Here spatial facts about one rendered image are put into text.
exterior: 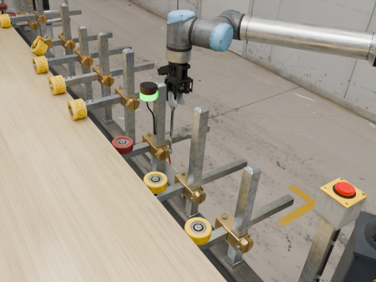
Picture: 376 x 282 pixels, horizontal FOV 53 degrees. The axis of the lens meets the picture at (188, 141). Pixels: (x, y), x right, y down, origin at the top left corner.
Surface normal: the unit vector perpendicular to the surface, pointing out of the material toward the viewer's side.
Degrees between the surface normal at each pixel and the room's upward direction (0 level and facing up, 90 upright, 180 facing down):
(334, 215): 90
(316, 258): 90
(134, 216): 0
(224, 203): 0
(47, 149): 0
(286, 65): 90
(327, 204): 90
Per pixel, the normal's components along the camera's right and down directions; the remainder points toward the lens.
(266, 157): 0.07, -0.82
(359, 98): -0.80, 0.30
